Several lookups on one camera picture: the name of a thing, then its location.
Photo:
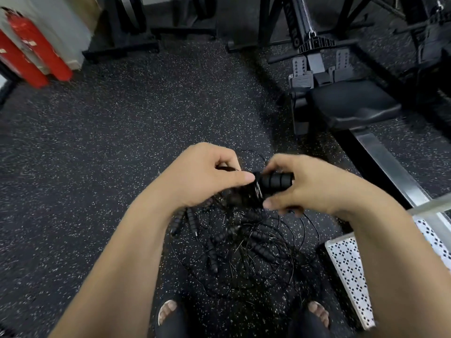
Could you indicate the person's left hand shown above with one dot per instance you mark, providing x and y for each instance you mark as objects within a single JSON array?
[{"x": 192, "y": 175}]

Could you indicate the person's right hand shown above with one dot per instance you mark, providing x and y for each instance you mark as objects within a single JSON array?
[{"x": 313, "y": 186}]

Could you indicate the person's left thumb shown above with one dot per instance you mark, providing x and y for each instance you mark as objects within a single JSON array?
[{"x": 236, "y": 177}]

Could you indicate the person's right thumb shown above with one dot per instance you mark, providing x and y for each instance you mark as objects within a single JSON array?
[{"x": 280, "y": 202}]

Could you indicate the person's right forearm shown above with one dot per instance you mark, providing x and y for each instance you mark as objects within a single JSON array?
[{"x": 394, "y": 263}]

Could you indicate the person's left forearm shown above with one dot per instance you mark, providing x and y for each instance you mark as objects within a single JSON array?
[{"x": 119, "y": 274}]

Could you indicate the white perforated metal platform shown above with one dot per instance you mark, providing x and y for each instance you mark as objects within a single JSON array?
[{"x": 352, "y": 274}]

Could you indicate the person's right foot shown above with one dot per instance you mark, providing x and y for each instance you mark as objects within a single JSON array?
[{"x": 320, "y": 313}]

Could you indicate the person's foot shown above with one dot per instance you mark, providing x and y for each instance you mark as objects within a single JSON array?
[
  {"x": 167, "y": 311},
  {"x": 320, "y": 313}
]

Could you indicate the grey rowing machine footrest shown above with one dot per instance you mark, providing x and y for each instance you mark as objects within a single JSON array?
[
  {"x": 341, "y": 63},
  {"x": 299, "y": 72}
]

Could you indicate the black rowing machine seat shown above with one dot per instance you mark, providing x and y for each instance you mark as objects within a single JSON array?
[{"x": 352, "y": 102}]

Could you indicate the person's left foot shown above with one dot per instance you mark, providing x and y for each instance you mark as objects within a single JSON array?
[{"x": 167, "y": 311}]

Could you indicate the black weight plate rack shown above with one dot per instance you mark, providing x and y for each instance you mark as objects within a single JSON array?
[{"x": 121, "y": 29}]

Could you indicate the black exercise machine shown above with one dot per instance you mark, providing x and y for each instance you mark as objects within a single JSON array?
[{"x": 428, "y": 42}]

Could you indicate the red fire extinguisher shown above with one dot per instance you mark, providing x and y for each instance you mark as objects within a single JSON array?
[
  {"x": 40, "y": 45},
  {"x": 17, "y": 63}
]

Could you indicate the silver rowing machine rail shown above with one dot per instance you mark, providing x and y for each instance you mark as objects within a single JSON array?
[{"x": 384, "y": 161}]

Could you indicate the black gym machine frame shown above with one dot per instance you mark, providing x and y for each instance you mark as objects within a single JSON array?
[{"x": 267, "y": 21}]

